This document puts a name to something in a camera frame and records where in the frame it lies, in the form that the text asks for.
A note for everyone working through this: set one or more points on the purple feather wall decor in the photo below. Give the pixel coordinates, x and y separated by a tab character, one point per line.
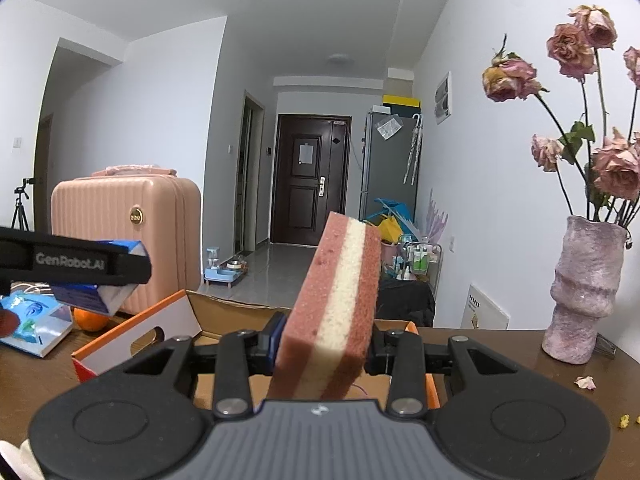
436	220

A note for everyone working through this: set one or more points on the mottled pink vase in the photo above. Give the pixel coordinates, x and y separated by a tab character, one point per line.
585	290

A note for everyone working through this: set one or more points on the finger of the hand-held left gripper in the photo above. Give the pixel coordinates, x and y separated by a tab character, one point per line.
75	262

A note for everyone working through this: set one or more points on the black tripod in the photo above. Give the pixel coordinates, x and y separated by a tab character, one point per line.
21	205

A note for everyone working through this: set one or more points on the white leaning board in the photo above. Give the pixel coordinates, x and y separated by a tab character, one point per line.
487	310

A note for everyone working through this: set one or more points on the blue pocket tissue packet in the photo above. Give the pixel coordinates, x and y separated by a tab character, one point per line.
90	300

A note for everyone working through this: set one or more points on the orange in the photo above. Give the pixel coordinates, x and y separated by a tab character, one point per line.
90	321

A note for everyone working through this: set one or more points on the pink layered sponge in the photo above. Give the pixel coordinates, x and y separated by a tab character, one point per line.
330	305

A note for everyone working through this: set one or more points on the dried pink roses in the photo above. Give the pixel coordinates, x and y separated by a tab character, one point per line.
615	165

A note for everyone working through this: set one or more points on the yellow box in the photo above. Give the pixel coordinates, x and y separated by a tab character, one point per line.
402	101

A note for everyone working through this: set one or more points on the black covered chair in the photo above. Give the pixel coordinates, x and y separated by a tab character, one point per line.
405	302

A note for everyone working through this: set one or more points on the round ceiling lamp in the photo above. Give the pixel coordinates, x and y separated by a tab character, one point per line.
341	59

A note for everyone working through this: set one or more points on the dark brown door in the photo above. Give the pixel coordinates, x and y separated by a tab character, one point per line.
310	185

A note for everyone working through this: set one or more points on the white wall panel box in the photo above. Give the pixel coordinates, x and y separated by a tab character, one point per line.
442	97

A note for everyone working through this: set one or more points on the large blue tissue pack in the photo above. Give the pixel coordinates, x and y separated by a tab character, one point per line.
35	327

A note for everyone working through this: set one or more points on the blue and yellow bags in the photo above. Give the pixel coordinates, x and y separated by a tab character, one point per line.
392	220

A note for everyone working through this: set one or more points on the fallen dried petal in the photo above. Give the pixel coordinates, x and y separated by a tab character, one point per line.
585	382

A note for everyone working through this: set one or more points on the orange cardboard box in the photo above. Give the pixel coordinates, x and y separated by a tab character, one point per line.
150	325

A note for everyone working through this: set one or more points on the grey refrigerator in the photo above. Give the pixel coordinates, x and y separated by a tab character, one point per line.
387	170

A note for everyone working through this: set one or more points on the scattered yellow crumbs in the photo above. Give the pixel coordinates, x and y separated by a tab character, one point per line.
624	420

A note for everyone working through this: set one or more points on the clear folded umbrella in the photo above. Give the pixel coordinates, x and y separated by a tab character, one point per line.
414	150

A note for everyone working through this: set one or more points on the pink ribbed suitcase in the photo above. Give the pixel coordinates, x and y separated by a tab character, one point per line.
125	240

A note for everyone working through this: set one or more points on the cart with bottles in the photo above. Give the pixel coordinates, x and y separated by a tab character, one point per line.
415	262

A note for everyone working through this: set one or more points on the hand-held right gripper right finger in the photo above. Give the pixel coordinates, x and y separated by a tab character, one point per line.
400	355

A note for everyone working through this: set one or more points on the blue pet feeder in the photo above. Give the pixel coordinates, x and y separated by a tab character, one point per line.
225	270

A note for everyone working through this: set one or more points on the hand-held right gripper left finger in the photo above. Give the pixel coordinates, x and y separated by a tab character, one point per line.
272	335

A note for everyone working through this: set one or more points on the person's left hand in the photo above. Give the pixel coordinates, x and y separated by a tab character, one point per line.
7	322

